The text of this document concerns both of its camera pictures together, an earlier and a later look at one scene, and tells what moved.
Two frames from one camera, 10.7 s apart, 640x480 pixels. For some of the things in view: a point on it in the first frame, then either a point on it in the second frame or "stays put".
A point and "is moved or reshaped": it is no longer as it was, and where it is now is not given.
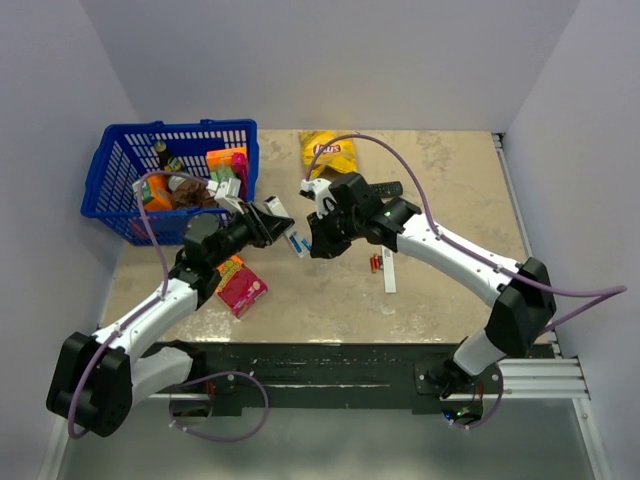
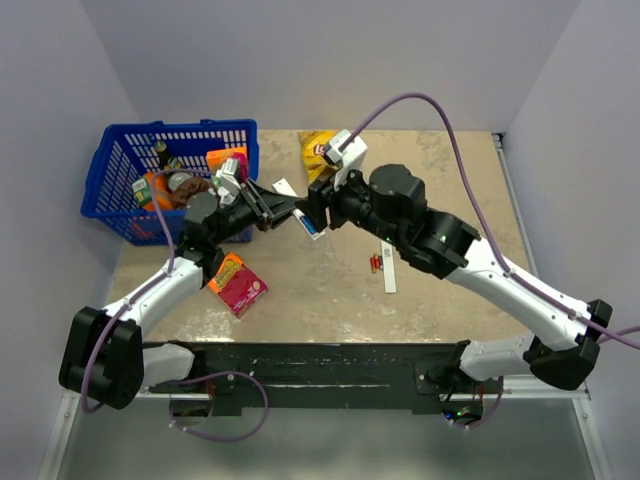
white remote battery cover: (389, 269) stays put
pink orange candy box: (240, 288) stays put
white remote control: (297, 241) to (284, 187)
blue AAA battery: (295, 243) is moved or reshaped
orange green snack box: (220, 163) stays put
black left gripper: (263, 235) to (274, 205)
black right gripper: (323, 245) to (315, 206)
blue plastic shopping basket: (126, 152) stays put
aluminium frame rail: (557, 378) stays put
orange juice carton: (156, 193) stays put
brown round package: (193, 195) stays put
